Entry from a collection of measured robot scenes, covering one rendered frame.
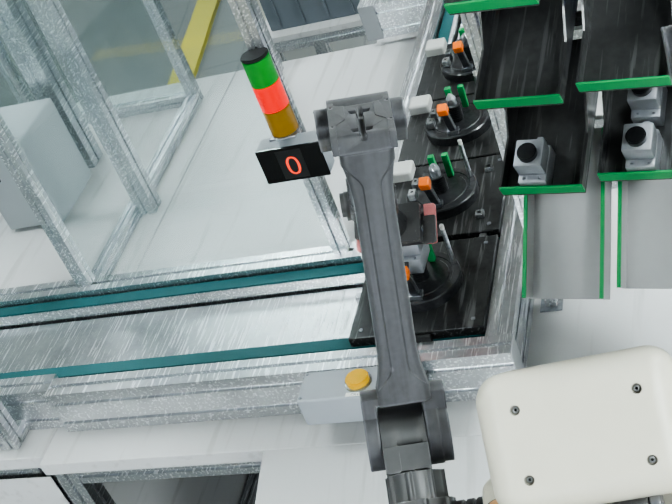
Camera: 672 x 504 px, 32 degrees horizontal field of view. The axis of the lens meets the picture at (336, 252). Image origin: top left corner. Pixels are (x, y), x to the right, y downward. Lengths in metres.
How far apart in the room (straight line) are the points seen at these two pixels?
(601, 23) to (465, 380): 0.62
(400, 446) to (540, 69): 0.64
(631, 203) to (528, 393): 0.75
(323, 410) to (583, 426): 0.82
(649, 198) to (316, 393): 0.62
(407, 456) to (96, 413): 0.99
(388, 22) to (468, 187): 0.99
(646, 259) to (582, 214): 0.12
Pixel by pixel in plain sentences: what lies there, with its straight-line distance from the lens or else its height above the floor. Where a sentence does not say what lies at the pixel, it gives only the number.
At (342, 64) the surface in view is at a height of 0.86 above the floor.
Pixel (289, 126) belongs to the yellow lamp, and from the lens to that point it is 2.04.
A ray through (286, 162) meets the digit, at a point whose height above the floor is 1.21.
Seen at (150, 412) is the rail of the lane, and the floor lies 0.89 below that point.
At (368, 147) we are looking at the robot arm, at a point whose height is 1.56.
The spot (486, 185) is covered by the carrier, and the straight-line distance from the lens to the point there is 2.27.
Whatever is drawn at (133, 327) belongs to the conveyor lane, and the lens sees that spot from 2.39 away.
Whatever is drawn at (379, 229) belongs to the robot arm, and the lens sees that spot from 1.35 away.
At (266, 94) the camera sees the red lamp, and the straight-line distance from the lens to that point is 2.01.
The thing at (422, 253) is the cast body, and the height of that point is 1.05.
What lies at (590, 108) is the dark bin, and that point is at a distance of 1.84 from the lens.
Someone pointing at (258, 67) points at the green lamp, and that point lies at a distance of 1.99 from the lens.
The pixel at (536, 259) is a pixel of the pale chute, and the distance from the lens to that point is 1.95.
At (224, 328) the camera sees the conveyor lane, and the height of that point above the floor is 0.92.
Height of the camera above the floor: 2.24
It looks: 35 degrees down
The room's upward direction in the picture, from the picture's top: 23 degrees counter-clockwise
